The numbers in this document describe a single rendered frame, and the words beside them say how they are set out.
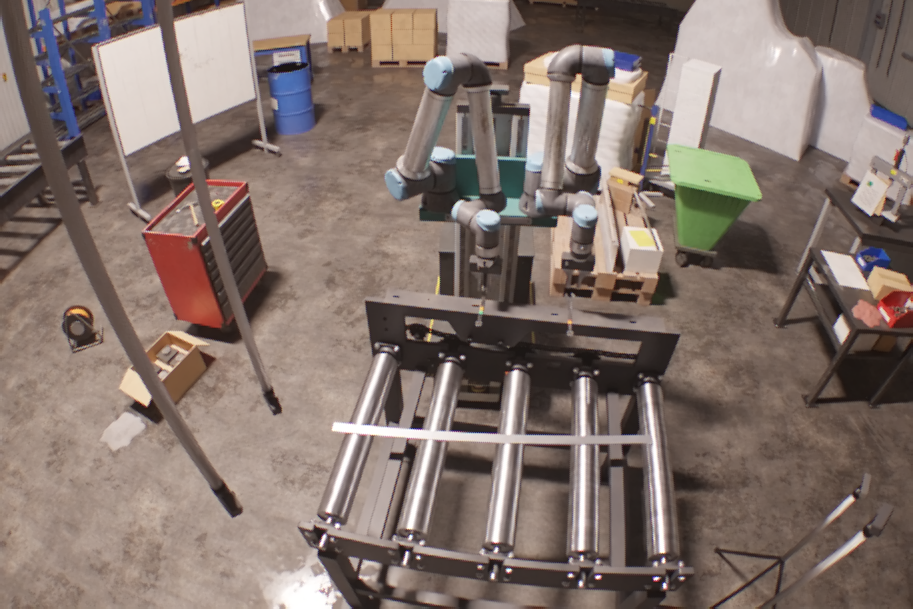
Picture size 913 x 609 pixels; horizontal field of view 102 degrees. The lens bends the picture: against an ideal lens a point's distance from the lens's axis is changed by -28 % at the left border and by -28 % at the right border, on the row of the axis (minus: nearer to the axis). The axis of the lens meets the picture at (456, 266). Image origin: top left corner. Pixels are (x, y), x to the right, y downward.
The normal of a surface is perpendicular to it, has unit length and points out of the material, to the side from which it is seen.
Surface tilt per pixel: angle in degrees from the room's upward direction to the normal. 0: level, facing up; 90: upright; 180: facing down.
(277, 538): 0
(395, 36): 90
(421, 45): 90
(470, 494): 0
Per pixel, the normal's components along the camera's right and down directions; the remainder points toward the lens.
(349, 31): -0.12, 0.60
